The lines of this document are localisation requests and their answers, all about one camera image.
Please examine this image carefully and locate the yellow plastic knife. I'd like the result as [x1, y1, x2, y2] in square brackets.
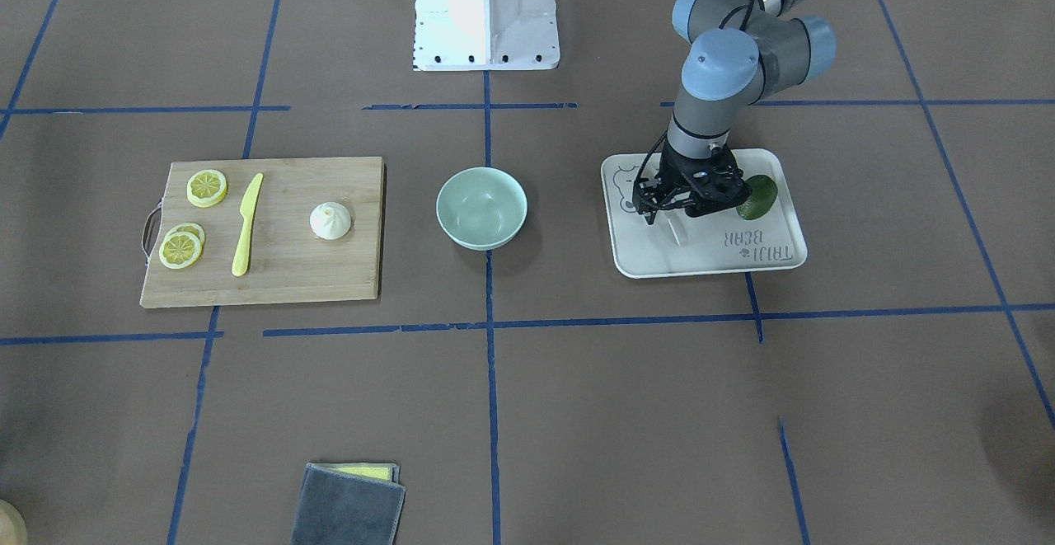
[230, 172, 265, 277]

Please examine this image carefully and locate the upper lemon slice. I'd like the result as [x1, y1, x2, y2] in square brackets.
[185, 169, 227, 209]

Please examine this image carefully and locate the bamboo cutting board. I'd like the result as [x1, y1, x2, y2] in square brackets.
[140, 157, 386, 308]

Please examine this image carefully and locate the grey folded cloth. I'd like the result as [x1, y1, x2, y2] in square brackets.
[290, 463, 406, 544]

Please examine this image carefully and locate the cream bear serving tray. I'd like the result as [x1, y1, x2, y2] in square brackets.
[602, 149, 808, 279]

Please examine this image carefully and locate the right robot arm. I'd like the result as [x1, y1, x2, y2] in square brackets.
[631, 0, 837, 223]

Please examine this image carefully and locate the white ceramic soup spoon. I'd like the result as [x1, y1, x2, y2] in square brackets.
[660, 210, 689, 246]

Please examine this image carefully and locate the light green bowl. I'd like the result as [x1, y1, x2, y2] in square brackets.
[434, 167, 528, 251]

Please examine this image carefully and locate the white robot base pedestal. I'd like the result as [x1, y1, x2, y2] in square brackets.
[413, 0, 561, 72]

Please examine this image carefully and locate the green avocado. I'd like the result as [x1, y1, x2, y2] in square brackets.
[735, 174, 779, 221]

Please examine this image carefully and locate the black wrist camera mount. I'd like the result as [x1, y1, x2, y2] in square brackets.
[685, 144, 750, 218]

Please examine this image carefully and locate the white steamed bun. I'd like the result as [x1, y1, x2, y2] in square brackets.
[308, 202, 353, 241]

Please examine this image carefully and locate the single lemon slice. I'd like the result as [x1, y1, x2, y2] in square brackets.
[158, 232, 204, 270]

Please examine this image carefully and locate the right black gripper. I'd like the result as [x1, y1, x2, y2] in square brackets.
[635, 143, 697, 225]

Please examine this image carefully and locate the lower stacked lemon slice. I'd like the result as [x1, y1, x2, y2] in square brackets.
[165, 222, 206, 245]

